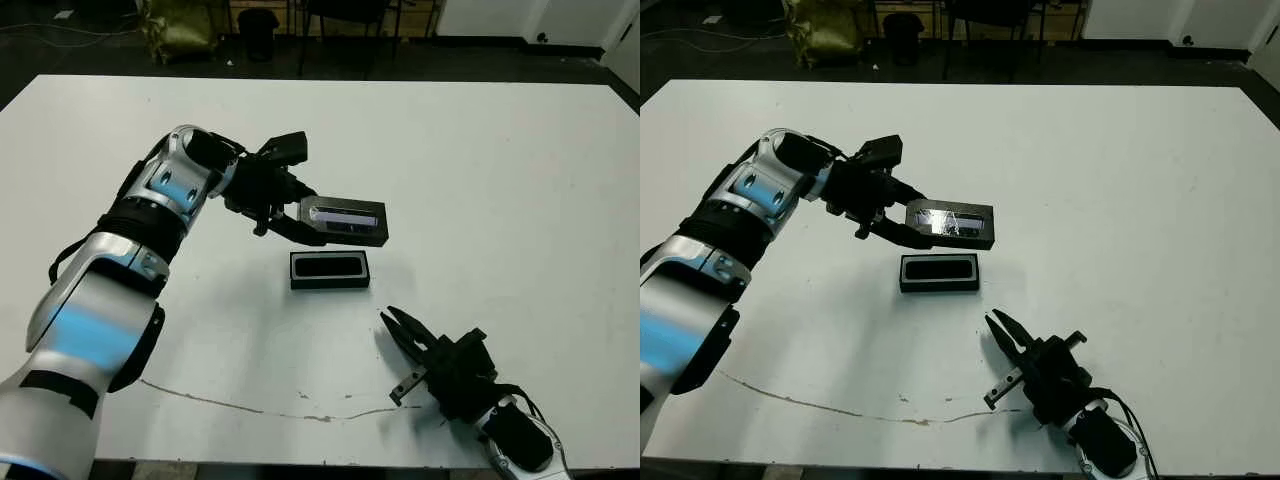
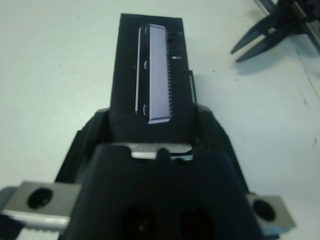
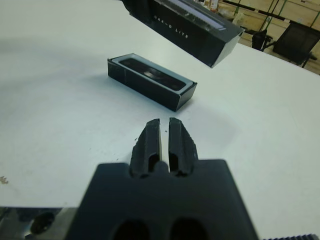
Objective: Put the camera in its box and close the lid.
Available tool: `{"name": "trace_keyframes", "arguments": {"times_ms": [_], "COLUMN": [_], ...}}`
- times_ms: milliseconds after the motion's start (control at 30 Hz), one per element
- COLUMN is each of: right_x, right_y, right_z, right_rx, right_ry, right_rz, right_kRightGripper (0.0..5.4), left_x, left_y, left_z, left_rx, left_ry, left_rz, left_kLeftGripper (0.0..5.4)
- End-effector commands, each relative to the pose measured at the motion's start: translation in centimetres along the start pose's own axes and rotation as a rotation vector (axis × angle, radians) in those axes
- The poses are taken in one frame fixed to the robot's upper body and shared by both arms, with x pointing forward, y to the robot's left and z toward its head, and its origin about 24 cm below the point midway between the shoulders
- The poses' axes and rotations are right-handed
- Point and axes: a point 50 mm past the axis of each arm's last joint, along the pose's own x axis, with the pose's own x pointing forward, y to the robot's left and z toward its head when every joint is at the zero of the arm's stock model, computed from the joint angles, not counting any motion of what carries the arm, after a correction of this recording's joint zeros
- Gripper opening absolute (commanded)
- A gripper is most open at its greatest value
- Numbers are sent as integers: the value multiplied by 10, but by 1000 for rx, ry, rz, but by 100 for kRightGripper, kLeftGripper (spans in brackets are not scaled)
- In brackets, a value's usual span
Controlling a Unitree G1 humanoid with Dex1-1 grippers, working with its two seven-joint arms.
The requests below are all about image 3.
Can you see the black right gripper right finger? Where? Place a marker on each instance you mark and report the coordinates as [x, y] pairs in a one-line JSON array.
[[181, 147]]

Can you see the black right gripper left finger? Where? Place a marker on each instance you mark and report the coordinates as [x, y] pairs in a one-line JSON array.
[[146, 147]]

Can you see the black slim camera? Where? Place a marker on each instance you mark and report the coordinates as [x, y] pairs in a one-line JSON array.
[[150, 72]]

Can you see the black box lid with print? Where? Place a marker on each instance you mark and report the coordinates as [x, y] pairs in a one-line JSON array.
[[190, 37]]

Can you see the black box with white insert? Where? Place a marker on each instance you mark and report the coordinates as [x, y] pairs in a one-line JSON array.
[[140, 82]]

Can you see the black waste bin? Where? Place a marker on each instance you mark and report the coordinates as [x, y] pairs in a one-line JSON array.
[[258, 40]]

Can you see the white red carton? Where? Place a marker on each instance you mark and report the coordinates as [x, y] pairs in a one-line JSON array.
[[213, 5]]

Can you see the black chair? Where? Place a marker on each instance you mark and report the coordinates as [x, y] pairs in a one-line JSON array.
[[297, 40]]

